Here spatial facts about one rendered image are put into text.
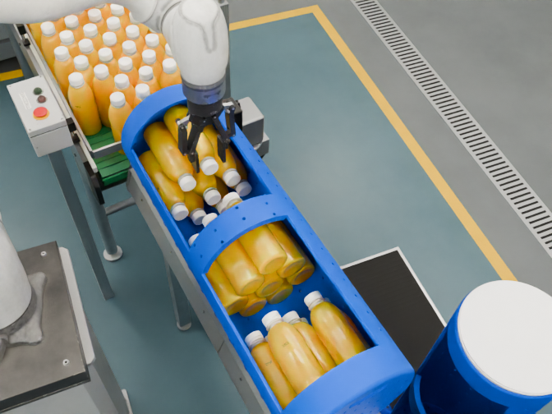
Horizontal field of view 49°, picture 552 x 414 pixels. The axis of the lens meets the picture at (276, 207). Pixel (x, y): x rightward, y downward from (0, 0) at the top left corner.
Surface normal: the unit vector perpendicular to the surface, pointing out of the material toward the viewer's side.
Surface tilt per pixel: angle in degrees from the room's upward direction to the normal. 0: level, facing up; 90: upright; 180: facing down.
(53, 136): 90
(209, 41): 82
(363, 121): 0
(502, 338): 0
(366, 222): 0
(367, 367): 9
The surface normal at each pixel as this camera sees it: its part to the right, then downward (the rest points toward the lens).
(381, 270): 0.04, -0.59
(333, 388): -0.29, -0.40
